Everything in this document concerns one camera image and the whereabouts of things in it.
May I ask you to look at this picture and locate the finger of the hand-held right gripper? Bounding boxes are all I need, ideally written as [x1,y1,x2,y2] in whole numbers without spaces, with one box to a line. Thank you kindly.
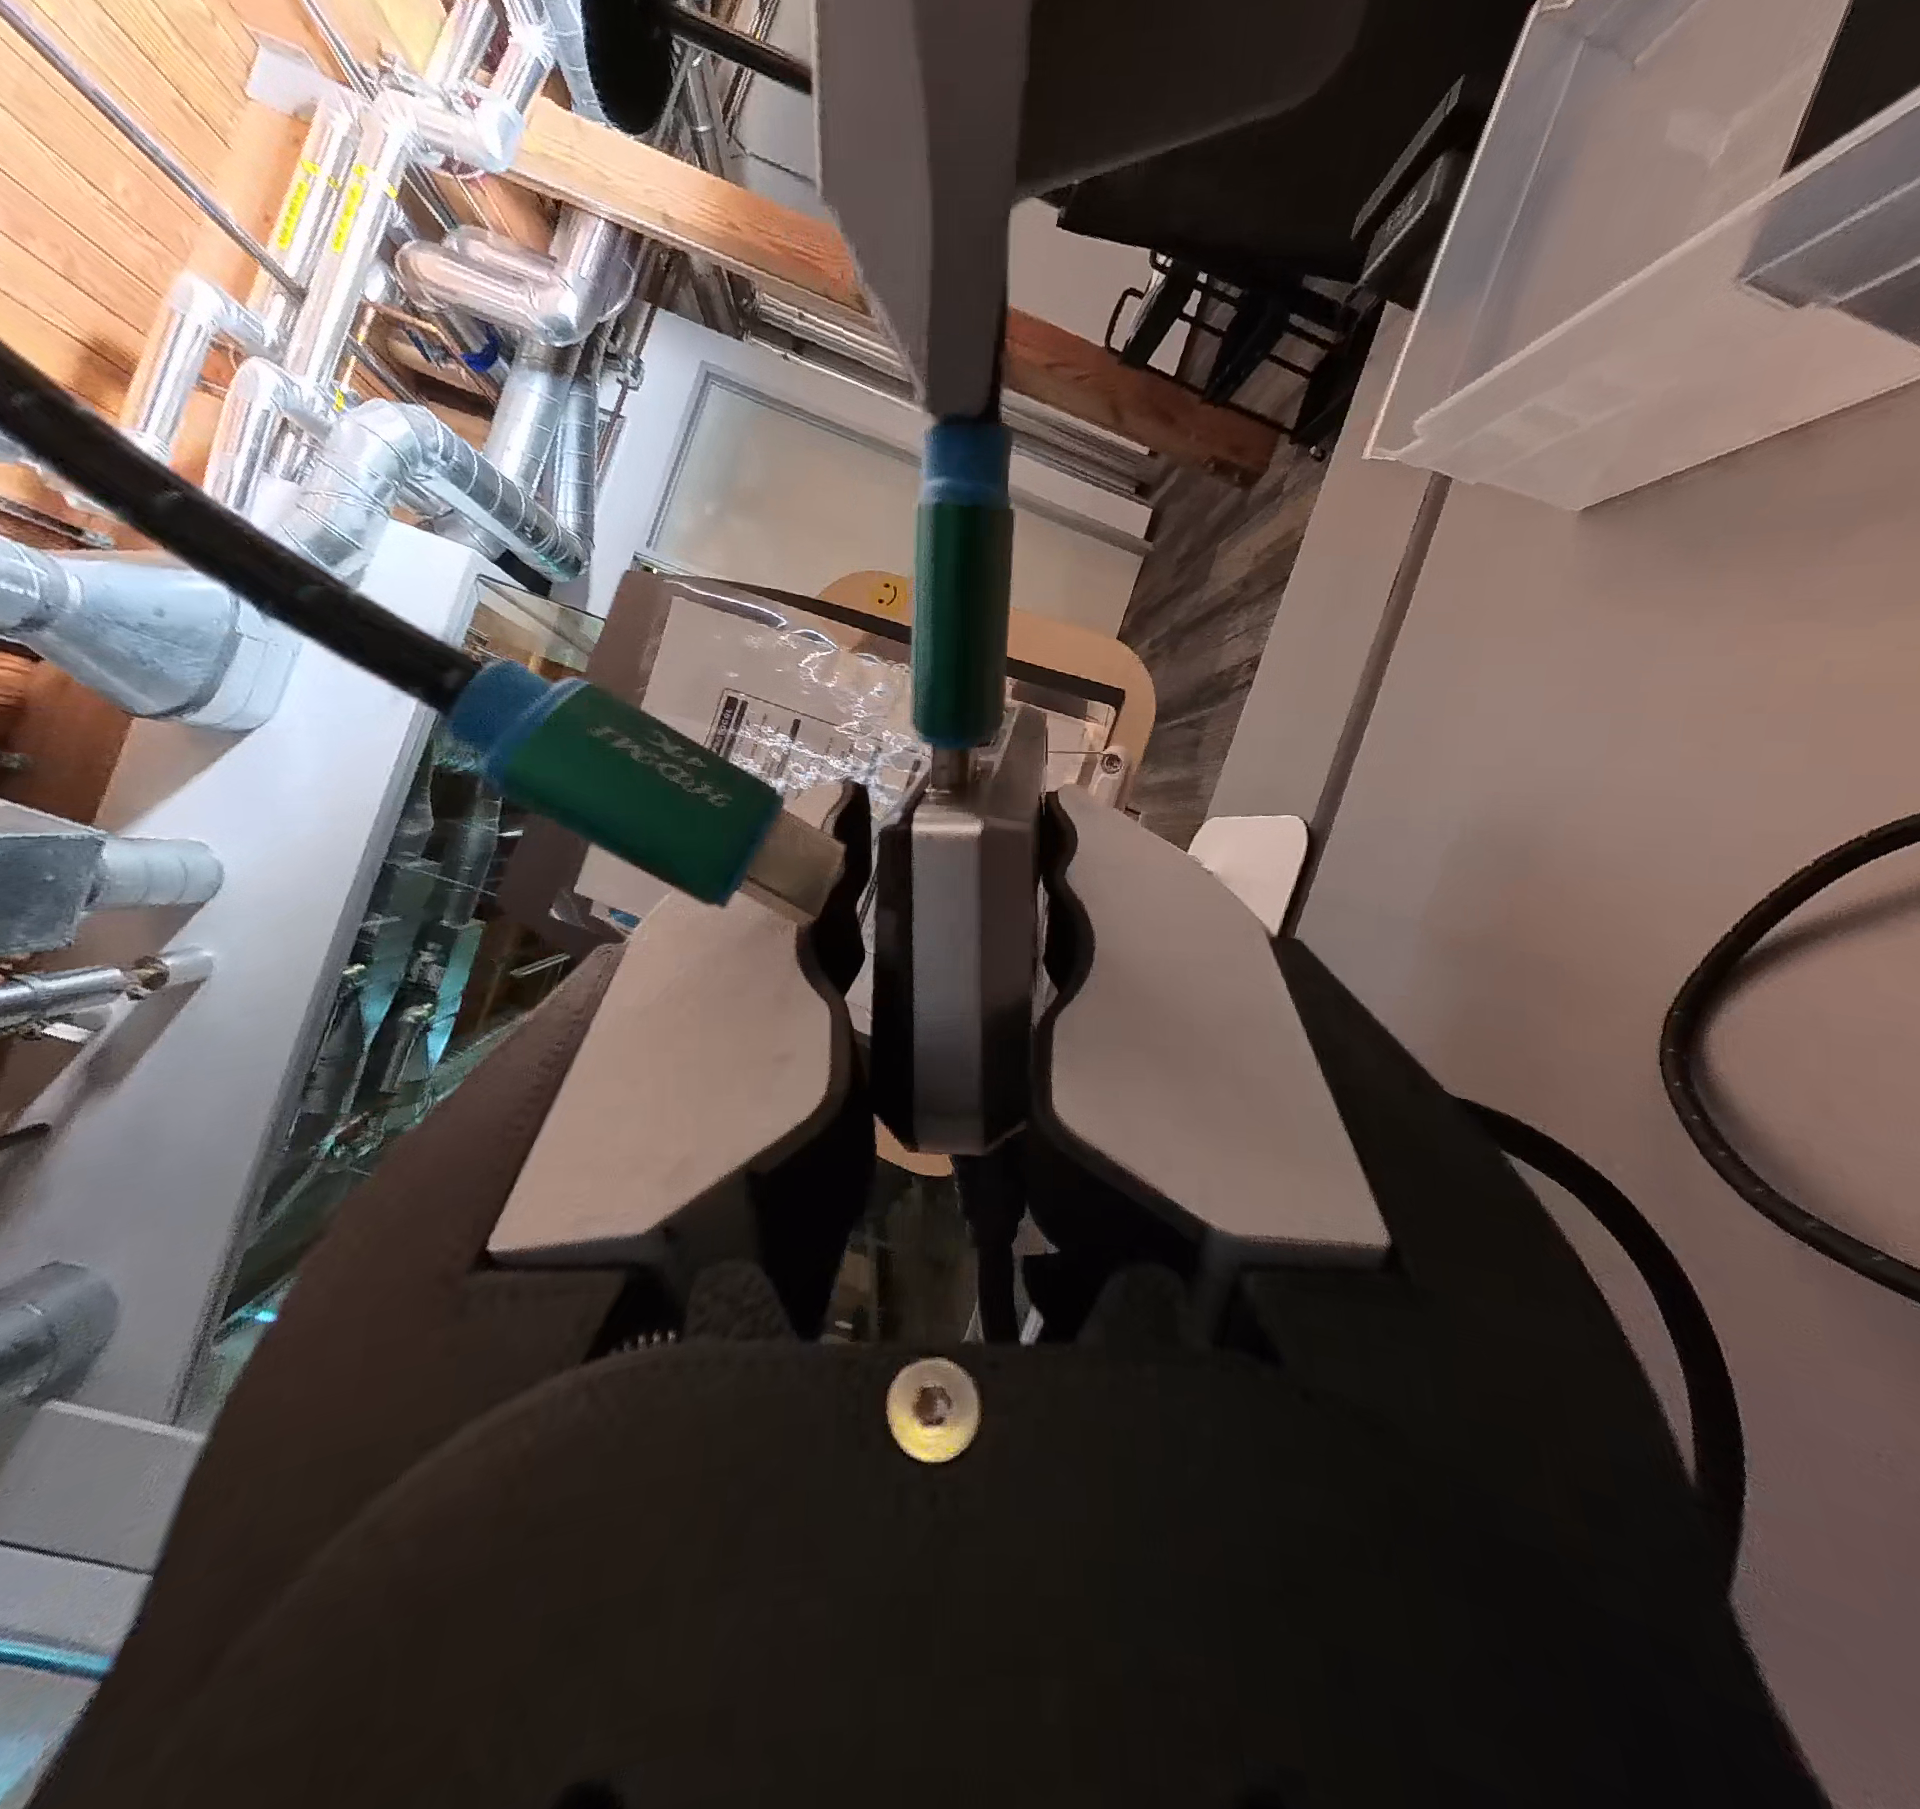
[812,0,1040,412]
[1033,0,1501,201]

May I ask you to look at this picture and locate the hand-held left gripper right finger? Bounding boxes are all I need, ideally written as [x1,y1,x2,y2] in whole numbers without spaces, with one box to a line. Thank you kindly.
[1024,786,1395,1343]

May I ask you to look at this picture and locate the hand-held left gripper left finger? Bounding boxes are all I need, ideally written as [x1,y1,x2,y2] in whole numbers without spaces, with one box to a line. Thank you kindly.
[484,786,880,1343]

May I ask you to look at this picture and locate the silver black hdmi switch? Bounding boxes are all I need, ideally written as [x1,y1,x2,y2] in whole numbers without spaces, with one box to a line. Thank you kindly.
[869,706,1052,1154]

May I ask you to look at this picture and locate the clear plastic bin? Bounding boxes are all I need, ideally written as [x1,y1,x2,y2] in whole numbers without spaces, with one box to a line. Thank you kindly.
[1365,0,1920,512]

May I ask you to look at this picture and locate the white stand base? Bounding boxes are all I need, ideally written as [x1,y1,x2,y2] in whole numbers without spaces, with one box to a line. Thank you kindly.
[1184,814,1309,943]

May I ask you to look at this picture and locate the wooden beam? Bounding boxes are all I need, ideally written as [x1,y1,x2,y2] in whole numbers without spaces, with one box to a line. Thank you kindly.
[512,101,1279,484]

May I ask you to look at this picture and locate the black utility cart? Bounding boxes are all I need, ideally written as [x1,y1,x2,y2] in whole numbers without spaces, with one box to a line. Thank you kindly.
[1107,249,1383,460]

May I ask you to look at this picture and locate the black disc on rod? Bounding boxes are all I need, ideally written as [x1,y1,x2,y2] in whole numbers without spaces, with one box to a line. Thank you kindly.
[578,0,815,138]

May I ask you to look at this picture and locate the framed instruction sheet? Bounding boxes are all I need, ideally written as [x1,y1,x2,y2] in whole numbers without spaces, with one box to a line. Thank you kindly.
[578,572,1129,943]

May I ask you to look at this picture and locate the white door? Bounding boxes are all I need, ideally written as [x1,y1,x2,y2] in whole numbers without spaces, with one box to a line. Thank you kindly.
[652,360,1149,597]

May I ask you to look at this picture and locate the silver ventilation ducts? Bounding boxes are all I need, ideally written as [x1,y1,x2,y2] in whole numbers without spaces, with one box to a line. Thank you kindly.
[0,0,813,731]

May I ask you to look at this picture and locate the thin black cable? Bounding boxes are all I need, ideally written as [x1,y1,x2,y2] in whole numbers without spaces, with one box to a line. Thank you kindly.
[959,1100,1750,1517]

